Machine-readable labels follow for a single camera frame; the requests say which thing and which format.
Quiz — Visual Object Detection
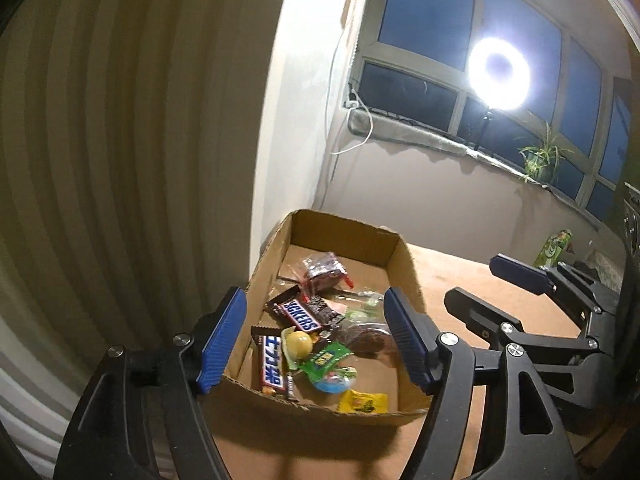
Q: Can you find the white cable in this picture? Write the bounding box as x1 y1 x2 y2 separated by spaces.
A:
322 30 375 156

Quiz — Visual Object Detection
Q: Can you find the window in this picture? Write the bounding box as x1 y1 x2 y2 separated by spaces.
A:
345 0 636 223

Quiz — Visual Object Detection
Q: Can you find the brown chocolate bar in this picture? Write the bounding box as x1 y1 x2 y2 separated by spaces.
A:
265 285 331 336

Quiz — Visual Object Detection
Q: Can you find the cardboard box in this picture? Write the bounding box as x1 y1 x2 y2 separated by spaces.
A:
202 209 431 428

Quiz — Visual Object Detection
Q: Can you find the striped curtain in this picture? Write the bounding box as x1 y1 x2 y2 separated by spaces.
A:
0 0 301 461

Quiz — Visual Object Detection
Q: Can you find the clear packet with green candy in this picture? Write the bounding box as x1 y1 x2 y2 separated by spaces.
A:
335 287 388 323

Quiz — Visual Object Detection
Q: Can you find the dark red candy packet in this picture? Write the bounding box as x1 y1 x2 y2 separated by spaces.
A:
295 252 357 293

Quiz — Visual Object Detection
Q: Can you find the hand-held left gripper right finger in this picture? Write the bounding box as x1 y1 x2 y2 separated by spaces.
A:
383 287 583 480

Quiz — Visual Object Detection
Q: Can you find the chocolate bar with blue print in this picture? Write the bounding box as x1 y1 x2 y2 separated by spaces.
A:
250 325 301 402

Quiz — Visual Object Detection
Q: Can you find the colourful round candy packet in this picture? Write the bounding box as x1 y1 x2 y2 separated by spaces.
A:
312 366 358 395

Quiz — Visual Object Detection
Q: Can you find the black ring light stand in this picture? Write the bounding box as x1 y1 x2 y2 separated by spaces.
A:
472 107 493 153

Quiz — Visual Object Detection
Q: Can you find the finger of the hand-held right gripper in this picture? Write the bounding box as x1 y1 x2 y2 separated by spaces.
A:
489 254 621 321
444 286 613 411

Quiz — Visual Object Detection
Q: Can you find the white ring light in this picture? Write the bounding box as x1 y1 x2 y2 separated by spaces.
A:
467 37 532 111

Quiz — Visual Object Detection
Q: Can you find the green snack packet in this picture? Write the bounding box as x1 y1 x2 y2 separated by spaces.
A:
300 340 353 378

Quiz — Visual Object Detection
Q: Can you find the lime green candy packet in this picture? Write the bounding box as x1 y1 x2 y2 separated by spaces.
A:
280 327 318 376

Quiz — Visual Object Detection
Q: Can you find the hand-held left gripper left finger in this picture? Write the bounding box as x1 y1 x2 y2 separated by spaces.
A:
52 286 248 480

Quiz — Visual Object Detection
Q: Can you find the green snack bag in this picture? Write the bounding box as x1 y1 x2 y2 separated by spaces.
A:
532 229 573 270

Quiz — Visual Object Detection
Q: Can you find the small dark chocolate packet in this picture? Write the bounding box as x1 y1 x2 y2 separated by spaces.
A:
305 295 348 328

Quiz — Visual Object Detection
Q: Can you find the brown cookie packet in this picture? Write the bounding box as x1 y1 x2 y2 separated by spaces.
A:
340 320 398 358

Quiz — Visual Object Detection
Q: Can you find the small yellow snack packet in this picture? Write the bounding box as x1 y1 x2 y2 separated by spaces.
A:
338 389 390 415

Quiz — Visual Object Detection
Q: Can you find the green potted plant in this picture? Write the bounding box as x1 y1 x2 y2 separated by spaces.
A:
517 122 573 186

